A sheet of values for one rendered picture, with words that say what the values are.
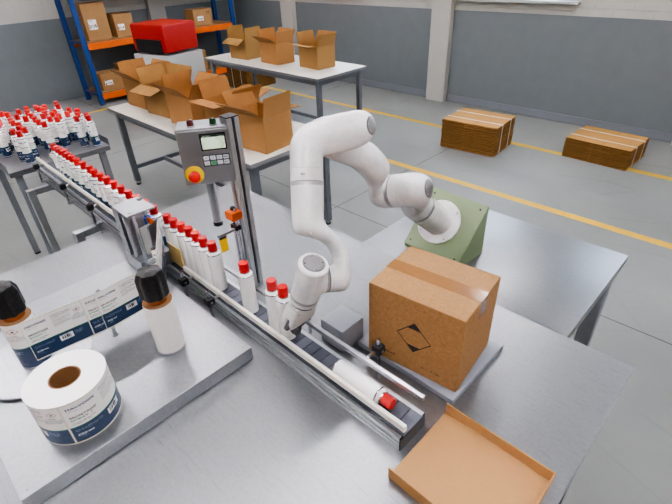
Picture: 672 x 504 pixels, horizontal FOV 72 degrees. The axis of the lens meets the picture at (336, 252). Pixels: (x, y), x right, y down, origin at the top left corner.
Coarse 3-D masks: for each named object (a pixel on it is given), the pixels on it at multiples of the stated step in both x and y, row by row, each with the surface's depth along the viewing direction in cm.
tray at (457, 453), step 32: (448, 416) 128; (416, 448) 120; (448, 448) 120; (480, 448) 119; (512, 448) 116; (416, 480) 113; (448, 480) 112; (480, 480) 112; (512, 480) 112; (544, 480) 112
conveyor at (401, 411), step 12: (204, 288) 174; (228, 288) 173; (240, 300) 167; (240, 312) 161; (264, 312) 161; (252, 324) 156; (300, 336) 150; (288, 348) 146; (300, 348) 145; (312, 348) 145; (300, 360) 142; (324, 360) 141; (336, 360) 141; (336, 384) 133; (384, 408) 125; (396, 408) 125; (408, 408) 125; (384, 420) 122; (408, 420) 122
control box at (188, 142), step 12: (204, 120) 151; (216, 120) 151; (180, 132) 144; (192, 132) 145; (204, 132) 145; (180, 144) 146; (192, 144) 147; (228, 144) 149; (180, 156) 149; (192, 156) 149; (192, 168) 151; (204, 168) 152; (216, 168) 152; (228, 168) 153; (204, 180) 154; (216, 180) 154; (228, 180) 156
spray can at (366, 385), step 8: (344, 360) 134; (336, 368) 132; (344, 368) 131; (352, 368) 131; (344, 376) 130; (352, 376) 129; (360, 376) 128; (368, 376) 129; (352, 384) 129; (360, 384) 127; (368, 384) 126; (376, 384) 126; (368, 392) 125; (376, 392) 124; (384, 392) 125; (376, 400) 124; (384, 400) 123; (392, 400) 122; (392, 408) 124
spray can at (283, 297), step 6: (282, 288) 138; (282, 294) 139; (288, 294) 140; (276, 300) 140; (282, 300) 140; (288, 300) 140; (276, 306) 143; (282, 306) 140; (282, 312) 141; (282, 324) 144; (282, 330) 146; (288, 330) 146; (288, 336) 147; (294, 336) 148
